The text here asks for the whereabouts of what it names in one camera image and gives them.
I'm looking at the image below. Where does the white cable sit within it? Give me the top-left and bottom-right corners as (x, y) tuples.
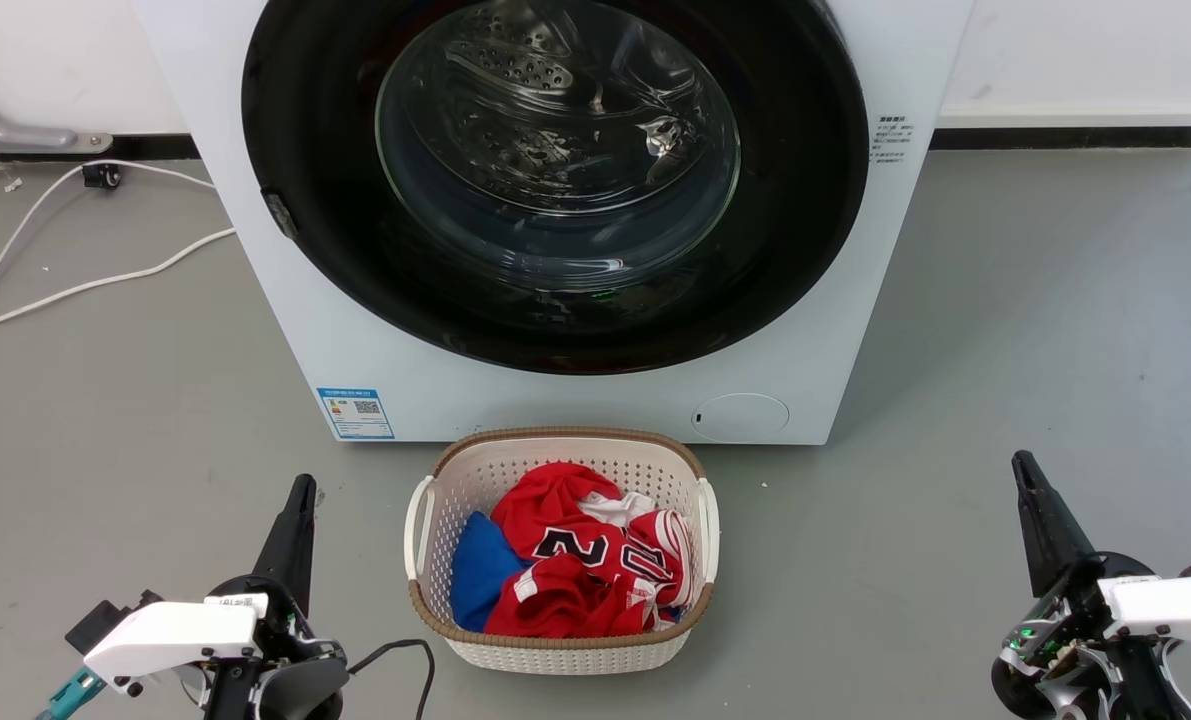
(0, 228), (237, 334)
(0, 160), (218, 351)

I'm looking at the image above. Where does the white plastic laundry basket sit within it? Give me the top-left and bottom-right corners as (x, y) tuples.
(404, 427), (721, 676)

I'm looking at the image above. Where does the white garment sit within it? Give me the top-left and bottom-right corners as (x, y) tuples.
(577, 490), (661, 528)

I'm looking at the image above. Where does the round black glass washer door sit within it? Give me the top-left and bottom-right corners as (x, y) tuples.
(241, 0), (871, 376)

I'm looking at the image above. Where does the blue cloth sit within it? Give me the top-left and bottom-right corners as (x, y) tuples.
(450, 511), (531, 633)

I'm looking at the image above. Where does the red basketball jersey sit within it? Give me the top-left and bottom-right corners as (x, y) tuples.
(483, 461), (701, 639)

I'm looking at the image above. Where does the white front-load washing machine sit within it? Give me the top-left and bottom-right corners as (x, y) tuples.
(133, 0), (976, 446)

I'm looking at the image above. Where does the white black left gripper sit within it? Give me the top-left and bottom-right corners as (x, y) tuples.
(65, 474), (346, 716)

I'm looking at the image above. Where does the blue energy label sticker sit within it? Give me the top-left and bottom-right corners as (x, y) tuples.
(316, 387), (396, 442)

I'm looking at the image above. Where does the round white filter cover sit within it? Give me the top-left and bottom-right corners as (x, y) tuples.
(691, 392), (791, 444)

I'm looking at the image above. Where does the small black text sticker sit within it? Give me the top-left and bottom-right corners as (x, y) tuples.
(872, 113), (918, 173)

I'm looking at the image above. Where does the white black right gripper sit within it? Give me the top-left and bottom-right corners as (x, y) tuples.
(991, 450), (1191, 719)

